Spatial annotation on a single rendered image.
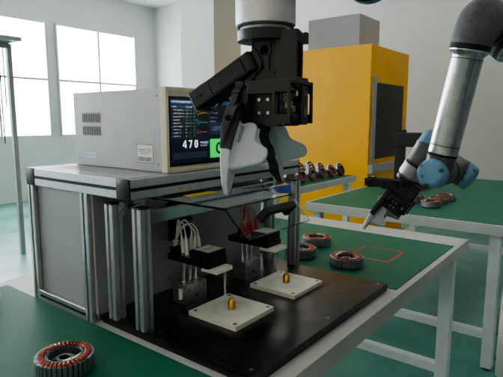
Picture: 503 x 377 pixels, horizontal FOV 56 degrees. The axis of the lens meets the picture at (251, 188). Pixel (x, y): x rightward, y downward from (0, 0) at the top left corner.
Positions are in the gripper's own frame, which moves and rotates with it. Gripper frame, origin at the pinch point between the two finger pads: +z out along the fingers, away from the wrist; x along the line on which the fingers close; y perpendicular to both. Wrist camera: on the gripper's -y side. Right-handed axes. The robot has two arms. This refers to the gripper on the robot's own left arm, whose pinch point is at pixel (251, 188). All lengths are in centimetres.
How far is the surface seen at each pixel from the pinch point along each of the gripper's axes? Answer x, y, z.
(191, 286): 39, -40, 33
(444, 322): 149, 8, 76
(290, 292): 56, -20, 37
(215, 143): 50, -40, -3
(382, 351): 153, -18, 97
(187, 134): 40, -41, -6
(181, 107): 38, -41, -12
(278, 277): 66, -29, 37
